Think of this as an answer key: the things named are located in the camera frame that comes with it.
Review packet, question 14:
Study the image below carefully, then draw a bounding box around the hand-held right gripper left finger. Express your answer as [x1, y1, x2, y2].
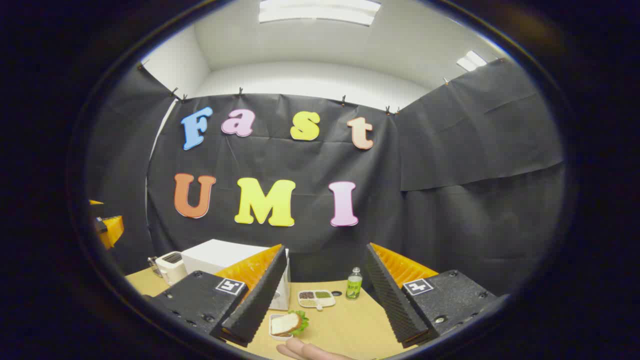
[142, 244, 288, 348]

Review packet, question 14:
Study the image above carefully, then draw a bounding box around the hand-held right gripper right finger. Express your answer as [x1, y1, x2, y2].
[365, 242, 501, 349]

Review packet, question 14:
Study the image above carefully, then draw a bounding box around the lettuce sandwich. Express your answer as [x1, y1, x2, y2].
[270, 310, 310, 338]

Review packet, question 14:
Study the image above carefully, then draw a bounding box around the white microwave oven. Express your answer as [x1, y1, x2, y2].
[181, 239, 292, 312]

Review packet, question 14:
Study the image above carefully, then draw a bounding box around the green drink bottle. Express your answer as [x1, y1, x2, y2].
[345, 267, 363, 301]

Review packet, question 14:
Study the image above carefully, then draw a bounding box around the small white rectangular plate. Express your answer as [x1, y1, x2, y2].
[268, 313, 296, 342]

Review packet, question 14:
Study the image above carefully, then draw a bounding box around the white divided grain dish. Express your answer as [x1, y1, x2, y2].
[297, 289, 337, 312]

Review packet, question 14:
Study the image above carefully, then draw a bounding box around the white toaster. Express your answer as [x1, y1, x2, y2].
[155, 251, 189, 287]

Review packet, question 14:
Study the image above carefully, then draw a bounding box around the row of small cloth clips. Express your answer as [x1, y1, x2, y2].
[137, 59, 506, 117]

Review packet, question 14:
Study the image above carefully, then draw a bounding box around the small ceiling light panel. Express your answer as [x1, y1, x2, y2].
[456, 50, 488, 72]

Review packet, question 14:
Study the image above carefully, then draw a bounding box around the large ceiling light panel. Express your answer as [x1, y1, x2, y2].
[258, 0, 382, 27]

